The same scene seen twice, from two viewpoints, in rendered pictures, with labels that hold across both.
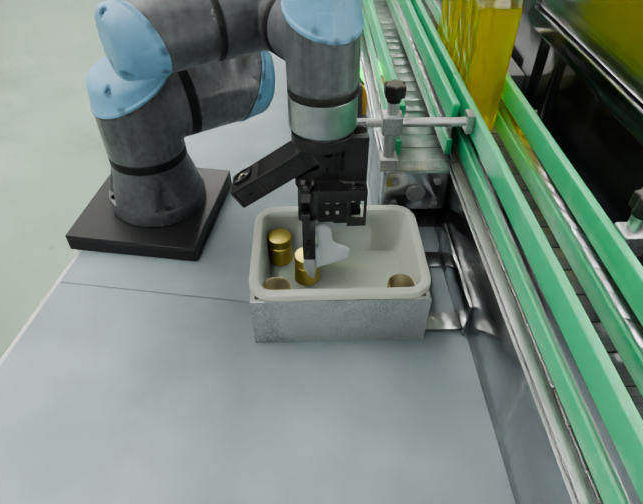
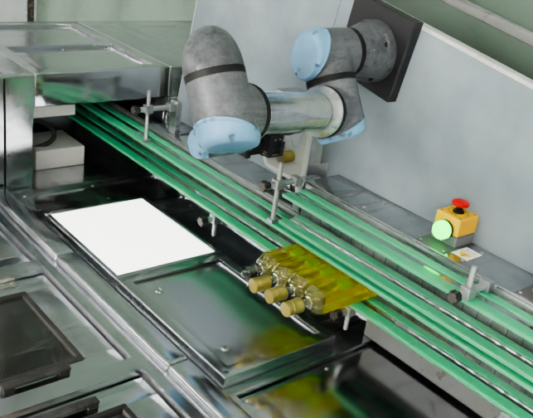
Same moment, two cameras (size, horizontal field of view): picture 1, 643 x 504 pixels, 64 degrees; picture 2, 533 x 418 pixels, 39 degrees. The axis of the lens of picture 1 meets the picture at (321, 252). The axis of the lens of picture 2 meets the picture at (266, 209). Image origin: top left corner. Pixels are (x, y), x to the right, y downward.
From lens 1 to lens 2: 2.20 m
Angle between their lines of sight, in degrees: 94
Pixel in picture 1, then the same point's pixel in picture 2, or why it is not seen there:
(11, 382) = not seen: outside the picture
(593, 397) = (191, 167)
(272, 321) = not seen: hidden behind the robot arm
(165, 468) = (264, 43)
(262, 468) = (259, 77)
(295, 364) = not seen: hidden behind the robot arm
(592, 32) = (261, 299)
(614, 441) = (185, 162)
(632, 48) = (232, 284)
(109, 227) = (356, 18)
